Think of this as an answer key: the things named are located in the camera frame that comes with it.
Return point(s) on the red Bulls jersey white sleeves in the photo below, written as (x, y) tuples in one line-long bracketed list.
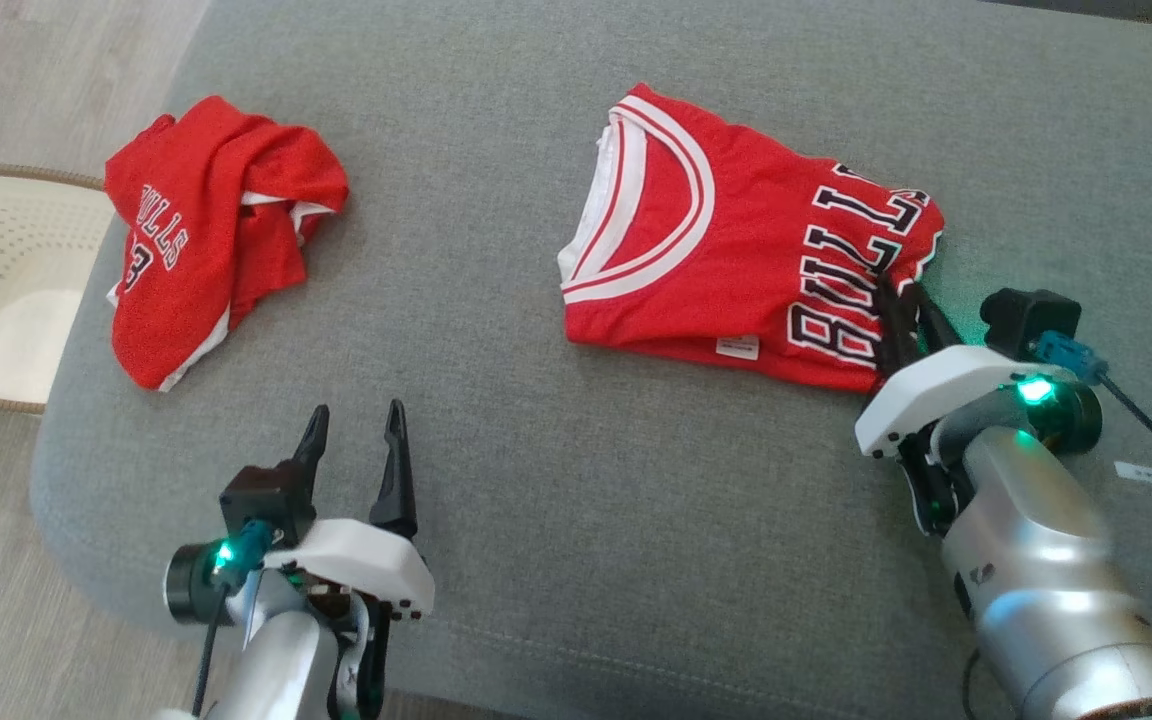
[(736, 250)]

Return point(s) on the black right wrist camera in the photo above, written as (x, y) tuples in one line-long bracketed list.
[(1026, 315)]

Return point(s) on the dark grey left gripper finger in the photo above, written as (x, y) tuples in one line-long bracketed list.
[(314, 445), (396, 490)]

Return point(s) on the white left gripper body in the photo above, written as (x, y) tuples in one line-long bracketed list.
[(366, 560)]

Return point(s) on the white perforated laundry basket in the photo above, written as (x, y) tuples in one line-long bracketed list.
[(6, 280)]

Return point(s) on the crumpled red Bulls jersey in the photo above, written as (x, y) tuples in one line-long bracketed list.
[(206, 240)]

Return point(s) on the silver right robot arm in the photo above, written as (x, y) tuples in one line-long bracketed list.
[(1036, 560)]

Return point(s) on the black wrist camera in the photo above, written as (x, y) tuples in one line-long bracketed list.
[(261, 495), (1026, 315)]

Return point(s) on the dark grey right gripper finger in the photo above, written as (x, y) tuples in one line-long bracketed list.
[(936, 330), (898, 340)]

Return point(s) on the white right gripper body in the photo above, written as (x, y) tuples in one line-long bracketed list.
[(926, 390)]

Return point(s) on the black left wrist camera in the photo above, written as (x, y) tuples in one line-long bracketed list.
[(261, 495)]

